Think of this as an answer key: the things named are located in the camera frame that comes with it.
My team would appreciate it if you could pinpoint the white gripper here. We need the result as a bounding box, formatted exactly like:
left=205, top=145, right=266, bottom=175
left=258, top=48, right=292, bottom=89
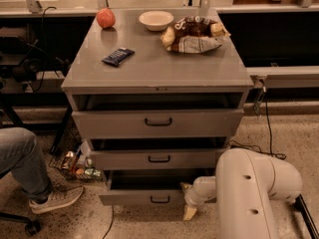
left=180, top=182, right=203, bottom=221

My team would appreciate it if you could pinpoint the grey bottom drawer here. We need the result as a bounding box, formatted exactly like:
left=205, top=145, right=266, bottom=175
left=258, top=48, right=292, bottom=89
left=100, top=168, right=214, bottom=205

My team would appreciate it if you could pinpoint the grey drawer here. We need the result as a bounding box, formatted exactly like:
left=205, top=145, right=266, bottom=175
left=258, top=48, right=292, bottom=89
left=72, top=110, right=243, bottom=139
left=90, top=148, right=225, bottom=170
left=100, top=168, right=214, bottom=205

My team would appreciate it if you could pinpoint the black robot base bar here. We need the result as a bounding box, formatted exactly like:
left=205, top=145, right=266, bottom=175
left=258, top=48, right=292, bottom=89
left=294, top=195, right=319, bottom=239

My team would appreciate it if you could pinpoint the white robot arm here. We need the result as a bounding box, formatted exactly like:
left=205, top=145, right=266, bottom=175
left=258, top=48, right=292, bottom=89
left=180, top=148, right=302, bottom=239

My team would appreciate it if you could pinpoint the grey middle drawer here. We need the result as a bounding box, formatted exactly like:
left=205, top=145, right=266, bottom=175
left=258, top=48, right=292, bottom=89
left=90, top=148, right=225, bottom=170

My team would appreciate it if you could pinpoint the grey top drawer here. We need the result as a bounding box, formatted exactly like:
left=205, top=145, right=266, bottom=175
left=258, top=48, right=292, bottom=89
left=72, top=110, right=243, bottom=139

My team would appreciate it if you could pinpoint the grey metal drawer cabinet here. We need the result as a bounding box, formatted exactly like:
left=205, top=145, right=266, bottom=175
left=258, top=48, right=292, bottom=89
left=61, top=7, right=255, bottom=197

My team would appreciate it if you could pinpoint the grey sneaker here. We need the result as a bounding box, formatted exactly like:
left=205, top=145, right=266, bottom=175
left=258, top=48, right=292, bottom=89
left=29, top=186, right=84, bottom=214

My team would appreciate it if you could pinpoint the black office chair base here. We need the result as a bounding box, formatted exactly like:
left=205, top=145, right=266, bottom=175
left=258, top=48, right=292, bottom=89
left=0, top=212, right=41, bottom=237

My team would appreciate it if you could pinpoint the blue snack bar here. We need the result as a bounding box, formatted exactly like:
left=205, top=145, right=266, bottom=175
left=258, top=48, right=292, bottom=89
left=103, top=48, right=134, bottom=67

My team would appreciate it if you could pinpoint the person leg in jeans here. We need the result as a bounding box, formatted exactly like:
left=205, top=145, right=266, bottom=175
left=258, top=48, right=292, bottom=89
left=0, top=127, right=53, bottom=203

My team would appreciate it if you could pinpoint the white bowl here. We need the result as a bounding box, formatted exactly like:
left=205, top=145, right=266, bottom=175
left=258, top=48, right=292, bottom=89
left=139, top=11, right=173, bottom=31

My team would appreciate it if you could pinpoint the red apple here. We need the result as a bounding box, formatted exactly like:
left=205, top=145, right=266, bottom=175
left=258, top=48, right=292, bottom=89
left=96, top=8, right=116, bottom=29

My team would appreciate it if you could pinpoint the black cable under cabinet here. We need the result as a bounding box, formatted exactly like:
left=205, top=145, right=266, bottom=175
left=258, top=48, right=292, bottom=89
left=101, top=205, right=116, bottom=239

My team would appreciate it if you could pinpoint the black floor cable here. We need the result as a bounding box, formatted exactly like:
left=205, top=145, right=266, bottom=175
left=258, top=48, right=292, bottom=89
left=228, top=83, right=287, bottom=161

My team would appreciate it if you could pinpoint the wire basket with cans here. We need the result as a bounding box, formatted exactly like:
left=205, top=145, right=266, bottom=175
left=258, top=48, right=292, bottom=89
left=49, top=129, right=102, bottom=182

